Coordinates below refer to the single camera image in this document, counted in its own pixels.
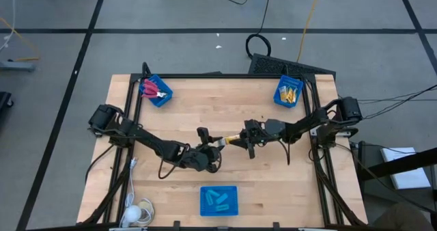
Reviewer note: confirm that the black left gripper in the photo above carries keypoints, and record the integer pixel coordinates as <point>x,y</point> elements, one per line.
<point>205,157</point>

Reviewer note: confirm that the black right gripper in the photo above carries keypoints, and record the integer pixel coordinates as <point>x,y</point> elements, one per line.
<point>256,133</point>

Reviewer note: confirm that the blue eraser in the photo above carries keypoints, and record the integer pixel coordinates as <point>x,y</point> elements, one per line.
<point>222,199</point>
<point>222,207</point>
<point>212,194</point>

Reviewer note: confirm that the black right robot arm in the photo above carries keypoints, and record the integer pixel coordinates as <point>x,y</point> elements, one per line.
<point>307,121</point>

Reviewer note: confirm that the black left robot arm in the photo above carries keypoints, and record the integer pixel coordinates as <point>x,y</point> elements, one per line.
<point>150,142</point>

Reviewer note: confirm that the wide blue plastic basket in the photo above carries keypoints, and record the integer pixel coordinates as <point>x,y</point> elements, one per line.
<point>208,210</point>

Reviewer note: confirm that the small blue plastic basket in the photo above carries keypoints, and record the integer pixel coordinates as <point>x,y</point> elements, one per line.
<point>164,101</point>
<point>297,82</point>

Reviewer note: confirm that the black perforated panel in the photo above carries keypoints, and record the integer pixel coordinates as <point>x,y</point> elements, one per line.
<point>273,65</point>

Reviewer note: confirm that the black beam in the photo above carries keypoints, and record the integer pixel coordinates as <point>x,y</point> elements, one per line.
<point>403,162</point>

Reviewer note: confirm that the white notebook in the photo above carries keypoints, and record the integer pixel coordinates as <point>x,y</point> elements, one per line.
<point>406,169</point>

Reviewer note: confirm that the grey floor bar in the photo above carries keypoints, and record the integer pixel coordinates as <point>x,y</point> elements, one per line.
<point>17,67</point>

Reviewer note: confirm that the black floor object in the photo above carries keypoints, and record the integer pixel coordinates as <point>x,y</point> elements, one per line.
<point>5,102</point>

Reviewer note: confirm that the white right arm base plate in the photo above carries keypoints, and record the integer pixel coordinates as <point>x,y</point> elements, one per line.
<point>315,133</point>

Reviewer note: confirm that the black table edge bracket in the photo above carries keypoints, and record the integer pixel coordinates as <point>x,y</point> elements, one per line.
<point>276,225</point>
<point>176,224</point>

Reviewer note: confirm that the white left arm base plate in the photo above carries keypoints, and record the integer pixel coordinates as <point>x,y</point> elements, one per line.
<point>100,133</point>

